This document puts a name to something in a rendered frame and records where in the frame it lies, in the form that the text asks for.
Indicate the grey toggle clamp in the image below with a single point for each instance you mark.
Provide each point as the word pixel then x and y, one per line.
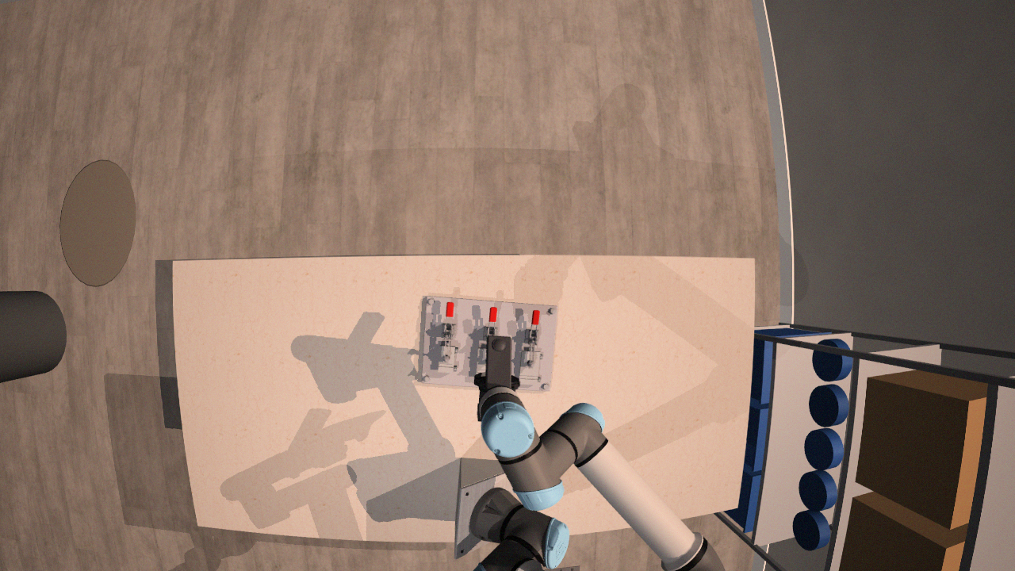
pixel 528 339

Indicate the toggle clamp with red handle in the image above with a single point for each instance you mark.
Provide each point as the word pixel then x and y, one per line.
pixel 490 330
pixel 449 312

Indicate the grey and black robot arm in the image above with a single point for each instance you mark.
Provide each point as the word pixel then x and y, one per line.
pixel 575 438

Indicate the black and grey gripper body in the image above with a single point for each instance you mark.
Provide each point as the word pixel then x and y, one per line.
pixel 481 385

